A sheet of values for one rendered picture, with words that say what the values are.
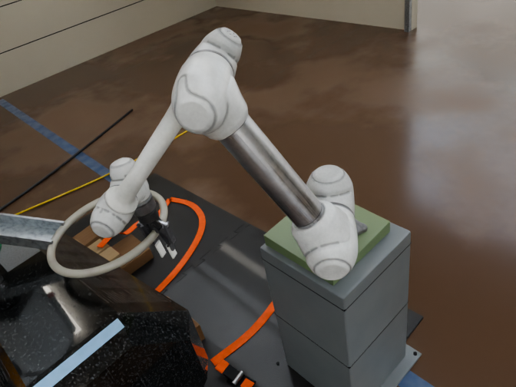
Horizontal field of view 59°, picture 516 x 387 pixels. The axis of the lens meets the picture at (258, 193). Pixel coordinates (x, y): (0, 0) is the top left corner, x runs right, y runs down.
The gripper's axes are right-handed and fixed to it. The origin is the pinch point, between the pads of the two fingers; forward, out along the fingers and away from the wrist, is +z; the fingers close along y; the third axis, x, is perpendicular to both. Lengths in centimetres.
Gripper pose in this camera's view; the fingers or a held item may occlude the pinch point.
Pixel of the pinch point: (166, 249)
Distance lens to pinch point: 177.7
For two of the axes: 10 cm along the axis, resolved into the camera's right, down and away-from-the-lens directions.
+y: -9.1, -0.1, 4.1
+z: 2.5, 7.7, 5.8
